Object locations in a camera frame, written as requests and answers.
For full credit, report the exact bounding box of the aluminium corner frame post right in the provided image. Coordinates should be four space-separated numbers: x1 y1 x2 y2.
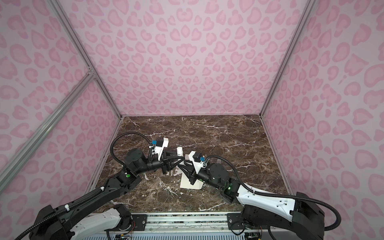
259 0 319 119

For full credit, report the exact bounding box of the cream white envelope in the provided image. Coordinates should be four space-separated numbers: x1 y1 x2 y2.
180 154 203 190

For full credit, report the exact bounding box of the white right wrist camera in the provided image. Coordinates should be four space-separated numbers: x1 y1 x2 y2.
188 151 207 174

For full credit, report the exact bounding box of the black right corrugated cable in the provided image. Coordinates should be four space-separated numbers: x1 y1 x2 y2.
203 155 342 232

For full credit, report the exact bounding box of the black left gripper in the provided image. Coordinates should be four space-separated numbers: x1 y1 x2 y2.
136 150 185 176

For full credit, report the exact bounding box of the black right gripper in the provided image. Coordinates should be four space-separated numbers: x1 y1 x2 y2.
176 161 222 191

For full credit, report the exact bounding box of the aluminium diagonal frame bar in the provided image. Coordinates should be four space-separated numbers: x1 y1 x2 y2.
1 71 94 193

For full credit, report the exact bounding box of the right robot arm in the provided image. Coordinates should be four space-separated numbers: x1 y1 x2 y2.
178 161 325 240

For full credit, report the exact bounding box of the aluminium corner frame post left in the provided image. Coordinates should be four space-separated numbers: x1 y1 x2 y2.
48 0 123 120

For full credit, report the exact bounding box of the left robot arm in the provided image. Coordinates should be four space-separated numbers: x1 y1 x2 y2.
19 149 185 240

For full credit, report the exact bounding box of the white glue stick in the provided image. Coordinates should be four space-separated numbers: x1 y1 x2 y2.
177 147 184 157

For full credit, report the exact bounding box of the metal base rail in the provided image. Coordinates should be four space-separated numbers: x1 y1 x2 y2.
87 212 268 240

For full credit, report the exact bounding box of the aluminium corner frame post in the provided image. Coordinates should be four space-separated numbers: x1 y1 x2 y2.
259 0 319 119
48 0 123 120

